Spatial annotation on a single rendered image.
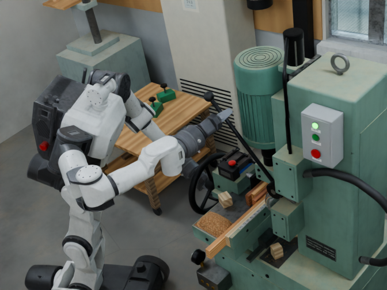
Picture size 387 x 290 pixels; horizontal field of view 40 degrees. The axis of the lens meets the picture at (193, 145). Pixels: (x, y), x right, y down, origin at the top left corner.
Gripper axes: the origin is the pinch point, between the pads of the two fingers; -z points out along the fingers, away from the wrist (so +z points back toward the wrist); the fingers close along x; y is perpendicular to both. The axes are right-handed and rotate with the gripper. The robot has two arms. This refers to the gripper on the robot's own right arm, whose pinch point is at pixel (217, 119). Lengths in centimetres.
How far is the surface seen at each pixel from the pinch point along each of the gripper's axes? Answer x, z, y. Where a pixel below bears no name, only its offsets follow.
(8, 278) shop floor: 195, 55, -1
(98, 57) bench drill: 187, -80, -90
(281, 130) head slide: -15.1, -7.0, 15.3
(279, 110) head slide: -20.1, -7.0, 9.4
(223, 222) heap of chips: 22.6, 9.8, 31.1
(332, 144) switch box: -40.4, 2.9, 24.4
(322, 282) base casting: 4, 3, 66
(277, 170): -16.7, 5.2, 23.6
